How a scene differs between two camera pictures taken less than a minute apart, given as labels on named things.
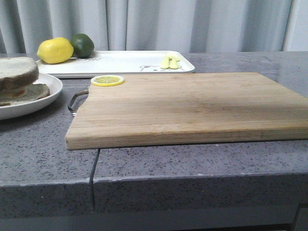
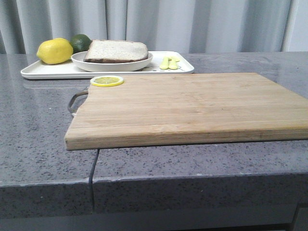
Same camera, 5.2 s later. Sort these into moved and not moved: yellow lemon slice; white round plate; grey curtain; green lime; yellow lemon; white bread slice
Moved: white bread slice; white round plate
Not moved: grey curtain; yellow lemon; green lime; yellow lemon slice
